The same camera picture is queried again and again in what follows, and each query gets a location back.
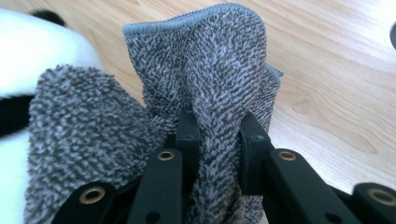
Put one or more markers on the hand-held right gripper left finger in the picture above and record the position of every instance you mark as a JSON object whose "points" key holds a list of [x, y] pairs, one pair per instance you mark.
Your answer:
{"points": [[188, 140]]}

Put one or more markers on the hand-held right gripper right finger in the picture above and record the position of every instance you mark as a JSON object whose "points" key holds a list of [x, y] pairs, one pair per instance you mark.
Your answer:
{"points": [[253, 146]]}

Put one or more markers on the grey towel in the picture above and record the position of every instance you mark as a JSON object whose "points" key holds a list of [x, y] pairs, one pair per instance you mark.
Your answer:
{"points": [[202, 62]]}

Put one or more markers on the panda plush toy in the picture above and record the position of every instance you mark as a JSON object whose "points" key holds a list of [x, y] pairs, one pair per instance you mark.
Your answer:
{"points": [[34, 40]]}

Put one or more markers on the dark round table grommet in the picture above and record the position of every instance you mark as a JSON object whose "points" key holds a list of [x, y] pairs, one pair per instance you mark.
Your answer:
{"points": [[393, 35]]}

